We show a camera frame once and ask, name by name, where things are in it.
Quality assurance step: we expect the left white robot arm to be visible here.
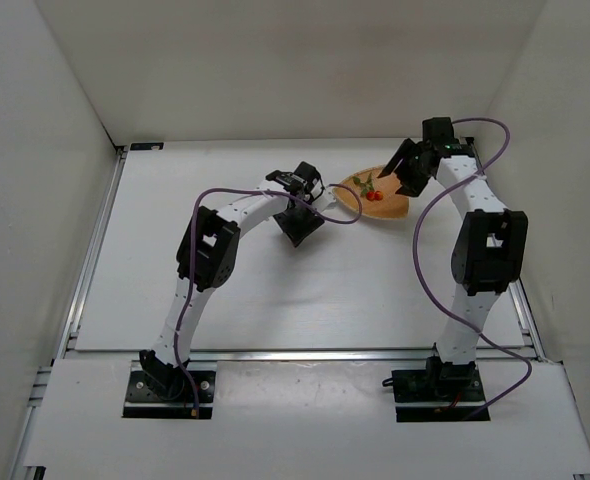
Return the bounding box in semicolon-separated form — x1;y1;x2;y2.
139;162;332;401

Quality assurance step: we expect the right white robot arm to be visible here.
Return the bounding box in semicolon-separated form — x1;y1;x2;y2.
381;117;528;402

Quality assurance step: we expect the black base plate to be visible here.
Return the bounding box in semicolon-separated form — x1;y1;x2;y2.
381;370;491;423
122;369;217;420

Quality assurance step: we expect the woven triangular fruit basket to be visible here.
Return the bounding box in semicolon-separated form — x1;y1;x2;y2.
333;165;410;220

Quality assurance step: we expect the front aluminium rail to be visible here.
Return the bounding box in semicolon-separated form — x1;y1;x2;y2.
63;346;538;362

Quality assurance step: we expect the left black corner bracket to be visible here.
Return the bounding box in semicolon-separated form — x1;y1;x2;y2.
129;142;164;151

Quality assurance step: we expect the left aluminium rail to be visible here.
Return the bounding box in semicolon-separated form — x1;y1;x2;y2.
51;146;128;364

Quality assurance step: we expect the cherry pair with green leaves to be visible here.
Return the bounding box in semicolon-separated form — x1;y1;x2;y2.
351;173;384;201

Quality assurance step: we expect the right aluminium rail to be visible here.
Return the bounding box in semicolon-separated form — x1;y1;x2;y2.
438;145;544;365

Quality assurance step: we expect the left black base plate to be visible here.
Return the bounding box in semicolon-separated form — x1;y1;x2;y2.
122;369;217;420

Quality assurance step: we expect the aluminium rail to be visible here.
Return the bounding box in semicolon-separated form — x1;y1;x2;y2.
51;146;128;364
438;145;544;365
63;346;538;362

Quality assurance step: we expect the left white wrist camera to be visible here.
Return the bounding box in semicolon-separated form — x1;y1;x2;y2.
311;184;336;212

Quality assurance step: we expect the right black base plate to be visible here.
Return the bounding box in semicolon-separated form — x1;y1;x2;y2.
381;370;491;423

